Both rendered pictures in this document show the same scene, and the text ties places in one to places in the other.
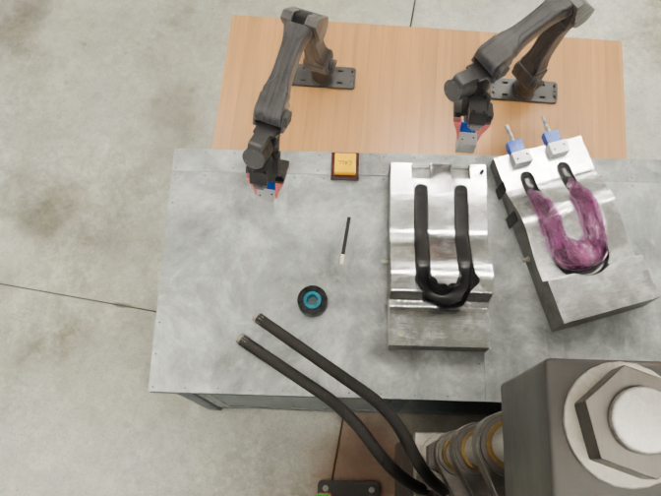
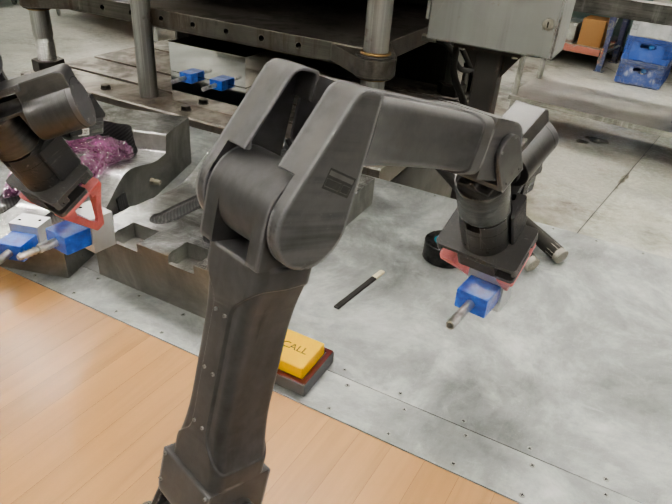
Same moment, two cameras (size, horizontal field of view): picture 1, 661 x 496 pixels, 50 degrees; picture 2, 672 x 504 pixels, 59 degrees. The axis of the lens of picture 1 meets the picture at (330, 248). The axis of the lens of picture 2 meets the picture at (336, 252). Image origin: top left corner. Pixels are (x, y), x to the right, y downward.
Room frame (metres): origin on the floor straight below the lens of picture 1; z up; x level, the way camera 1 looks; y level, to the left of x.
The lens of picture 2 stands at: (1.39, 0.21, 1.36)
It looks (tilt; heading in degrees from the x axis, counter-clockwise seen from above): 31 degrees down; 202
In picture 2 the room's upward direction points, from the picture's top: 5 degrees clockwise
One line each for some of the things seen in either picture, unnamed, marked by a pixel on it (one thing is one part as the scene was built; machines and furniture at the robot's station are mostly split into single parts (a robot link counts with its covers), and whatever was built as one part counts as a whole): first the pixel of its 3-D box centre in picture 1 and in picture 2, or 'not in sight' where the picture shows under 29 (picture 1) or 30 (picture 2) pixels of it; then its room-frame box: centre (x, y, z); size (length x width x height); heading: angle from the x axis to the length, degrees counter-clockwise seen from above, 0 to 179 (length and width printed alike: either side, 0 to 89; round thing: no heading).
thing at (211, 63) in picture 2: not in sight; (256, 63); (-0.28, -0.77, 0.87); 0.50 x 0.27 x 0.17; 176
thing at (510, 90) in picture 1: (525, 85); not in sight; (1.07, -0.59, 0.84); 0.20 x 0.07 x 0.08; 83
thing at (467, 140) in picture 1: (467, 126); (62, 239); (0.89, -0.39, 0.93); 0.13 x 0.05 x 0.05; 171
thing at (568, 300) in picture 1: (570, 227); (75, 175); (0.61, -0.65, 0.86); 0.50 x 0.26 x 0.11; 13
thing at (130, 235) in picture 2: (459, 174); (136, 243); (0.78, -0.36, 0.87); 0.05 x 0.05 x 0.04; 86
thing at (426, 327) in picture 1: (438, 252); (253, 202); (0.55, -0.29, 0.87); 0.50 x 0.26 x 0.14; 176
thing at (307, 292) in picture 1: (312, 301); (445, 249); (0.45, 0.05, 0.82); 0.08 x 0.08 x 0.04
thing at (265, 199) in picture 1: (270, 182); (473, 299); (0.75, 0.15, 0.93); 0.13 x 0.05 x 0.05; 167
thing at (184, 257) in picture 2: (420, 173); (191, 264); (0.79, -0.26, 0.87); 0.05 x 0.05 x 0.04; 86
